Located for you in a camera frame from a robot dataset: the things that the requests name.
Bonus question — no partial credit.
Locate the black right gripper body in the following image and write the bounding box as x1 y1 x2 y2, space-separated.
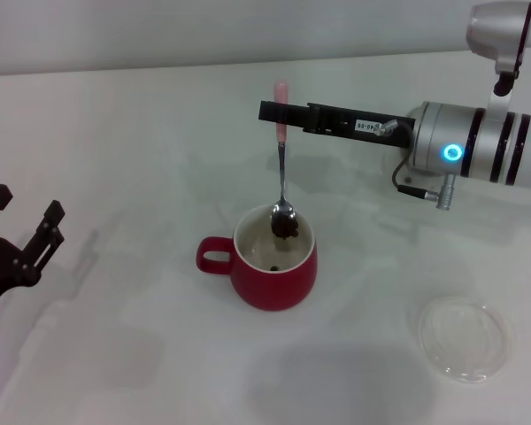
304 102 415 150

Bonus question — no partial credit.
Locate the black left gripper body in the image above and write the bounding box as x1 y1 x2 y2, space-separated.
0 233 42 324

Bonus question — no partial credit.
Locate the pink-handled metal spoon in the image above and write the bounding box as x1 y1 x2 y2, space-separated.
269 81 298 234

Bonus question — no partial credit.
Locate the small coffee bean clump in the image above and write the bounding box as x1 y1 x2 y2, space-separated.
272 214 302 241

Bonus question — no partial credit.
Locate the red ceramic mug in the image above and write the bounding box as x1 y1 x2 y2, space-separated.
196 203 319 313

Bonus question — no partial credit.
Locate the shallow clear glass dish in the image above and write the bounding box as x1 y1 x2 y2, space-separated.
418 295 514 384

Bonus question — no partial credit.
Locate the thin dark arm cable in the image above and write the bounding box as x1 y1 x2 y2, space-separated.
378 117 439 198

